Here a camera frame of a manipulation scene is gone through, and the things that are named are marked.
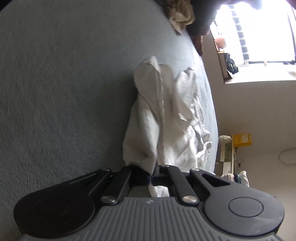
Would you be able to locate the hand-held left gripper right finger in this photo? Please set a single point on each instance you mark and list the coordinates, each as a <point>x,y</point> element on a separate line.
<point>159,178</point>

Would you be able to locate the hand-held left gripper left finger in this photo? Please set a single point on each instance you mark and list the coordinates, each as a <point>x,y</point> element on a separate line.
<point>141,178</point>

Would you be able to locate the white shirt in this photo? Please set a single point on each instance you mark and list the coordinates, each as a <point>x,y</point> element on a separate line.
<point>143,139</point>

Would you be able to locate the white wooden rack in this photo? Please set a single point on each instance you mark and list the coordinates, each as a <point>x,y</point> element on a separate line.
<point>225,150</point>

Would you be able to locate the yellow box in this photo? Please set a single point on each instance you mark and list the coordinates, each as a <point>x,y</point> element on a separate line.
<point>242,140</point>

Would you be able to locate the grey fleece blanket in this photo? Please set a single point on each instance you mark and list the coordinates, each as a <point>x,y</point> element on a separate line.
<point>69,92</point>

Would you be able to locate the black bag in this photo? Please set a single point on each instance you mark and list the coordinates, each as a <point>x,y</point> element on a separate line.
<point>231,63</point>

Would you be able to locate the beige crumpled cloth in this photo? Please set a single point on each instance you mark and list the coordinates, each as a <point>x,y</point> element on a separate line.
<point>182,16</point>

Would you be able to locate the dark cloth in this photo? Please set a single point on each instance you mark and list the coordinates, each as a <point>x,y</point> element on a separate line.
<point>203,14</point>

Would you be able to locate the window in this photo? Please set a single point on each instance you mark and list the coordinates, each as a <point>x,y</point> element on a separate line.
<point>268,34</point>

